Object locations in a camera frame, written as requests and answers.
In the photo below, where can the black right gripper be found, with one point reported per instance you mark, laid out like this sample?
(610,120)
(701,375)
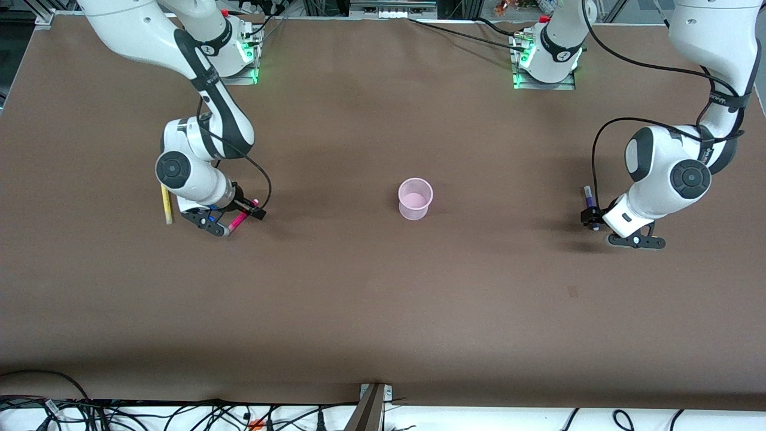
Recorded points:
(242,197)

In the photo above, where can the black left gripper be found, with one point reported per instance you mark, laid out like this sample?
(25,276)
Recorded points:
(590,216)

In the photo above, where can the purple pen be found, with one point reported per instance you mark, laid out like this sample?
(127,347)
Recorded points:
(589,197)

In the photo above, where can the pink pen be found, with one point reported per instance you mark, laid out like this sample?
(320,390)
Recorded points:
(235,223)

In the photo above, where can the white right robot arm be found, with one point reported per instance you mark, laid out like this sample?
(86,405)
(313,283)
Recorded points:
(137,30)

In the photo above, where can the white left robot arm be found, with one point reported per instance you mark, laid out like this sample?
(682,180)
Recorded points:
(658,173)

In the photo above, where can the pink translucent cup holder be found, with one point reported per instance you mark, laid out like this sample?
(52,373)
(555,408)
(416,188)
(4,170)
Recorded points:
(415,200)

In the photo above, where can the yellow pen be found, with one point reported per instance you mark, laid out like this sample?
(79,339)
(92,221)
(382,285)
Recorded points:
(166,206)

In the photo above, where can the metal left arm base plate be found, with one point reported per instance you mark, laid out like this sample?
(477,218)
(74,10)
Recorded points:
(565,85)

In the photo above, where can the metal table bracket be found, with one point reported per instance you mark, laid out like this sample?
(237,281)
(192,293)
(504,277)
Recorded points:
(371,407)

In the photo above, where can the aluminium frame rail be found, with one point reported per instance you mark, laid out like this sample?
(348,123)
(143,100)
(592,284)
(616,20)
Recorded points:
(392,7)

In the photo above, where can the metal corner bracket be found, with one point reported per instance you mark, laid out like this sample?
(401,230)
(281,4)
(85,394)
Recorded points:
(45,18)

